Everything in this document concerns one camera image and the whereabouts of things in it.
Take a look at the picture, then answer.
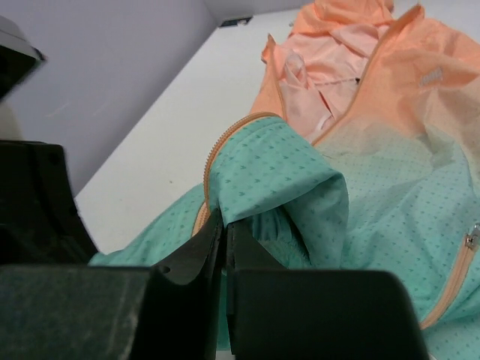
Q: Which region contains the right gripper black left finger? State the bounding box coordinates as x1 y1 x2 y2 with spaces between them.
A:
1 213 224 359

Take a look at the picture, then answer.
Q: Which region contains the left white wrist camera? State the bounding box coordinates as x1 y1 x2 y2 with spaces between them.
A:
0 16 47 102

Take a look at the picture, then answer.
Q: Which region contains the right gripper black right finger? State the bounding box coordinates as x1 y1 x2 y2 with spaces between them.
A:
226 222 428 360

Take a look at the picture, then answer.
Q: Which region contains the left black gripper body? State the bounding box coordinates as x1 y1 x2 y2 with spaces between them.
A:
1 140 98 265

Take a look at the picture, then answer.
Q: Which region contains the orange and teal jacket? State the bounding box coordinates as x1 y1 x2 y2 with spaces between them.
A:
91 1 479 359

